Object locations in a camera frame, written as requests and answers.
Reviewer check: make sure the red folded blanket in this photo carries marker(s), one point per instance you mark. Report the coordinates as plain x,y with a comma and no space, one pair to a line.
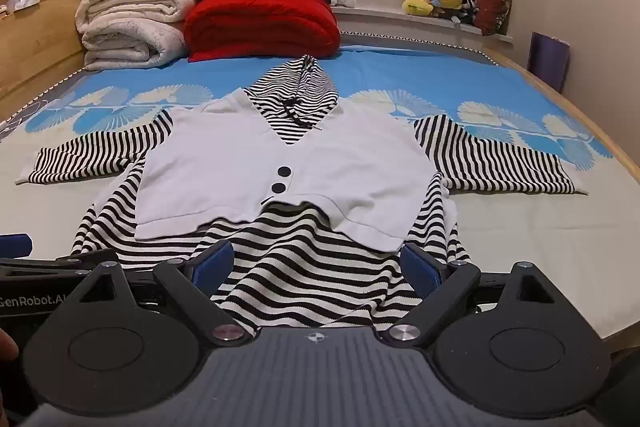
260,24

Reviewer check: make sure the wooden bed frame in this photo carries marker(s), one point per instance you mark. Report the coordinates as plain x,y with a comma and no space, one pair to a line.
45,37

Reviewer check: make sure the striped hooded top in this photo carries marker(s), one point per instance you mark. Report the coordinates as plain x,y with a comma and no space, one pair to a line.
300,167

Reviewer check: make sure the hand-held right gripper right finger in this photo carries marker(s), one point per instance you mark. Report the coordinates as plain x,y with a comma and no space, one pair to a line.
419,272

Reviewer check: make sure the purple board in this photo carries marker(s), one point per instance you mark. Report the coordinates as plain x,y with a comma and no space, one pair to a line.
549,59

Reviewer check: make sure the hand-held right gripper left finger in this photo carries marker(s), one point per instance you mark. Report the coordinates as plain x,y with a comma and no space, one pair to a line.
216,263

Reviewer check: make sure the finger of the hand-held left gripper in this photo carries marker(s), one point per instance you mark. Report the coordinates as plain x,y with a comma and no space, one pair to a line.
60,263
14,245

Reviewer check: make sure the black and white plush toy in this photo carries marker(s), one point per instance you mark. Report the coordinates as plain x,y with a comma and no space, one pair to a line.
469,4

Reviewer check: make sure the white window sill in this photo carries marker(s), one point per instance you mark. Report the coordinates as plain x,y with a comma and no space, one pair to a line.
400,24

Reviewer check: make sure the dark red cushion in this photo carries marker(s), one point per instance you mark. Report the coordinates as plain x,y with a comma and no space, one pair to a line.
494,4

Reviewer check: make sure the person's left hand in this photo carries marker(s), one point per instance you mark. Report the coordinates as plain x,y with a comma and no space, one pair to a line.
7,346

